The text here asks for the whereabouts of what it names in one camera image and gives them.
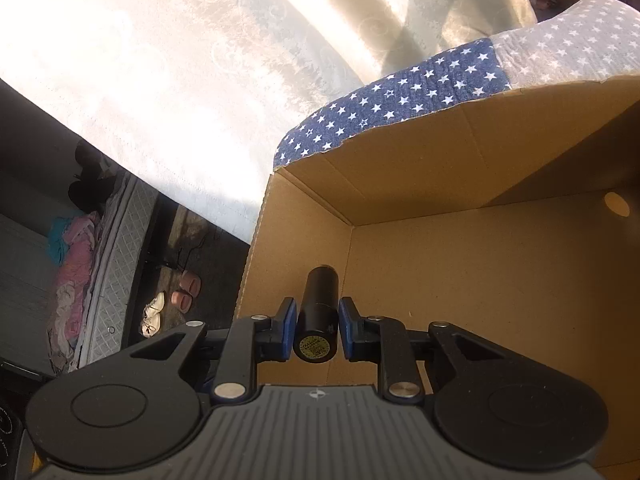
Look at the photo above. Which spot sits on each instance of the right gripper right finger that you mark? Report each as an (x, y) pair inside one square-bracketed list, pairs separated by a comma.
[(486, 400)]

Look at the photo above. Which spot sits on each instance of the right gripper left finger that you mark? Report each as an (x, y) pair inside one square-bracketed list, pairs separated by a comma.
[(143, 403)]

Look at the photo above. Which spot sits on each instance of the black cylindrical tube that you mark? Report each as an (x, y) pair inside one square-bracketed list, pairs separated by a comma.
[(317, 323)]

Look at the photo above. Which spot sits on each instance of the white shoes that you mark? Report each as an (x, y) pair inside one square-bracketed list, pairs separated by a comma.
[(151, 321)]

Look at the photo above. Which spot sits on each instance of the pink slipper pair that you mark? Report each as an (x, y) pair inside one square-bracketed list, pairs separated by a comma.
[(189, 287)]

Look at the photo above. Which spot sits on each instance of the grey quilted mattress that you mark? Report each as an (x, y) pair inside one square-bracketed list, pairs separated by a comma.
[(122, 232)]

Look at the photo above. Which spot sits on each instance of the pile of pink clothes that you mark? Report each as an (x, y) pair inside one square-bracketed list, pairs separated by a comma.
[(72, 247)]

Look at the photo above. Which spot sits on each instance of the brown cardboard box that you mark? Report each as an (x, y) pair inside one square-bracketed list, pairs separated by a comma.
[(515, 217)]

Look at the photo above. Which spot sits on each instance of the cream patterned curtain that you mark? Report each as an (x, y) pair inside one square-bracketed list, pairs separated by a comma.
[(194, 96)]

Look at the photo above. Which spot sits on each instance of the blue star-patterned cloth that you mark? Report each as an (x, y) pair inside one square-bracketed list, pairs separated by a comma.
[(592, 40)]

